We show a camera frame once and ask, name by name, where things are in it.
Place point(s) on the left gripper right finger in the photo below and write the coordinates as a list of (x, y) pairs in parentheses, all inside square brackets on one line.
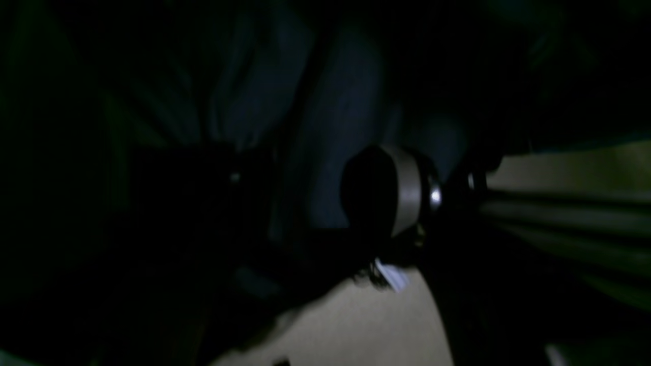
[(386, 190)]

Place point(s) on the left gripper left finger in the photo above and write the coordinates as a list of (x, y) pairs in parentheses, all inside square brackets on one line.
[(195, 204)]

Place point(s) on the dark grey t-shirt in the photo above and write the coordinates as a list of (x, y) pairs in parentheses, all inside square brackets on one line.
[(317, 80)]

